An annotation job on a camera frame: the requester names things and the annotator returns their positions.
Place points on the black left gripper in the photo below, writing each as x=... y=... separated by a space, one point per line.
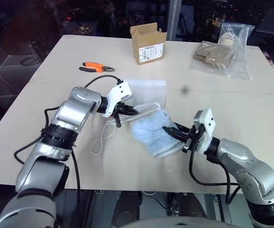
x=120 y=110

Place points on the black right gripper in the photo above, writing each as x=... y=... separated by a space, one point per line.
x=193 y=139

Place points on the light blue towel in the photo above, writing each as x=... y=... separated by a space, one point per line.
x=151 y=135

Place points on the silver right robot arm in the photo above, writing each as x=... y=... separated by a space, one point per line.
x=250 y=171

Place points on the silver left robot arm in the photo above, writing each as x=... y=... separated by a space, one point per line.
x=63 y=123

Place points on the clear plastic bag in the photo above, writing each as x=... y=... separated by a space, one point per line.
x=239 y=59

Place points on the light blue face mask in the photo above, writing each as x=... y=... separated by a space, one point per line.
x=92 y=146

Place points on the orange and black pliers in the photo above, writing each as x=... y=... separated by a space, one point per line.
x=95 y=67

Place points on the open brown cardboard box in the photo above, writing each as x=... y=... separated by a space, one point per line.
x=149 y=47

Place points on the brown cardboard pieces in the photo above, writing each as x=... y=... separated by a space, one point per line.
x=214 y=55

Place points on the dark rounded shape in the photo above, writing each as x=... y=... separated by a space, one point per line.
x=127 y=206

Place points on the round beige item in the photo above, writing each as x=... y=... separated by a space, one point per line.
x=227 y=39

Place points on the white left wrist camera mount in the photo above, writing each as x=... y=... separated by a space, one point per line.
x=121 y=91

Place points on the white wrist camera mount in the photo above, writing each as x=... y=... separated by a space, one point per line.
x=121 y=91
x=208 y=124

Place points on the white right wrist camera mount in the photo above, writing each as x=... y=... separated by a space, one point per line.
x=208 y=124

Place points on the grey window frame post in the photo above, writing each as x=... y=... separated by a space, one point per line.
x=174 y=19

